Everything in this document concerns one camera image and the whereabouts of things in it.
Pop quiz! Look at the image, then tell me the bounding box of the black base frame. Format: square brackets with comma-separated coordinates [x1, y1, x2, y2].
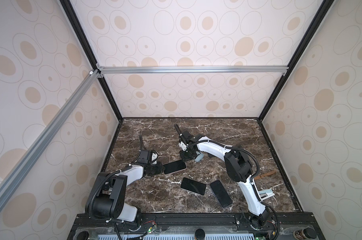
[67, 212, 325, 240]

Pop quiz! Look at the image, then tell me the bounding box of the middle black phone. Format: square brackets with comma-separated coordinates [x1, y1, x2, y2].
[181, 178, 206, 196]

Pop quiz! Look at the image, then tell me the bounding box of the white stapler tool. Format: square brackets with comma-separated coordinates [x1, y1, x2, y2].
[258, 189, 275, 201]

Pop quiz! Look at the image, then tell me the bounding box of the brown leather strap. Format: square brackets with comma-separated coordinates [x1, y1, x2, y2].
[254, 170, 277, 181]

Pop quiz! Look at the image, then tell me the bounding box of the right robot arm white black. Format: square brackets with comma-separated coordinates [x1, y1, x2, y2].
[175, 125, 280, 232]

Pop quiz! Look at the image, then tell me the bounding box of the diagonal aluminium rail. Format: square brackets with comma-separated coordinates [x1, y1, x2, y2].
[0, 69, 100, 212]

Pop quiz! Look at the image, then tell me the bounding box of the black button right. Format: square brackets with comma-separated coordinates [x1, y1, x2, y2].
[300, 227, 317, 240]

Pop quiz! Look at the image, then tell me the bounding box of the blue phone black screen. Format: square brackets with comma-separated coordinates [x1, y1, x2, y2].
[163, 160, 186, 175]

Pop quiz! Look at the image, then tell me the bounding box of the horizontal aluminium rail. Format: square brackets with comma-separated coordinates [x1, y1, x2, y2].
[99, 65, 289, 74]

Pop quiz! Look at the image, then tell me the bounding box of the black round knob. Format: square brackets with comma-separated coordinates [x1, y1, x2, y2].
[194, 229, 206, 240]

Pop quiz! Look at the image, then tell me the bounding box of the right black phone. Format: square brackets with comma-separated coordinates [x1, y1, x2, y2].
[210, 180, 233, 208]

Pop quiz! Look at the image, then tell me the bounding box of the light blue phone case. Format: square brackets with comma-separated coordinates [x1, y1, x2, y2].
[194, 153, 204, 163]

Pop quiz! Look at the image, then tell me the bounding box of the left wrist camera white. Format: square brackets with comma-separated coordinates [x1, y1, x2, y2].
[137, 150, 158, 165]

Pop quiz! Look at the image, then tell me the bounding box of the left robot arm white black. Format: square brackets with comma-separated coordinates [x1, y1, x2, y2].
[85, 136, 165, 226]

